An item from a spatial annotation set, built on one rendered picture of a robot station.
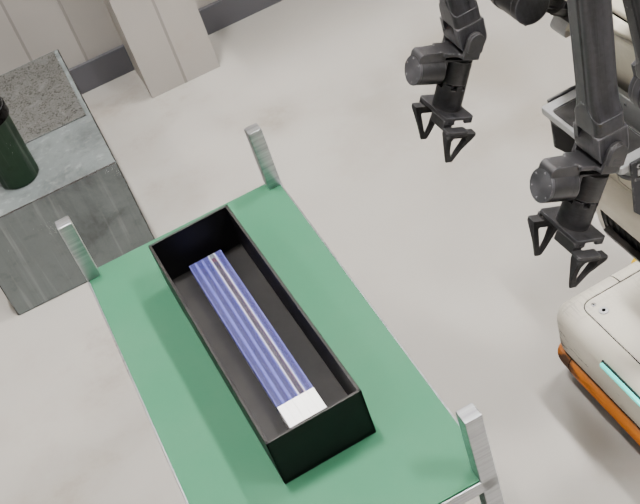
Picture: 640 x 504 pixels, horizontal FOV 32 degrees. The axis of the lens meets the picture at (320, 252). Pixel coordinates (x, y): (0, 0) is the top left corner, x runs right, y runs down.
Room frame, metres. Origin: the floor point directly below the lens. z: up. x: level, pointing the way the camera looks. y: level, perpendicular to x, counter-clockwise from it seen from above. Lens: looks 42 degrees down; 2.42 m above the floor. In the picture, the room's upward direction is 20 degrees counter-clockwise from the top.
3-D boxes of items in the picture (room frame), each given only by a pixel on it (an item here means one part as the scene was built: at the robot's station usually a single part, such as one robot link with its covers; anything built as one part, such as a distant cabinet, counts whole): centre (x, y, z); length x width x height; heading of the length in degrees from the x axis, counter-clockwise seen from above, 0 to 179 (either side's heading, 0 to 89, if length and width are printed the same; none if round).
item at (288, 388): (1.41, 0.16, 0.98); 0.51 x 0.07 x 0.03; 13
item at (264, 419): (1.41, 0.16, 1.01); 0.57 x 0.17 x 0.11; 13
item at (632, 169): (1.59, -0.60, 0.99); 0.28 x 0.16 x 0.22; 13
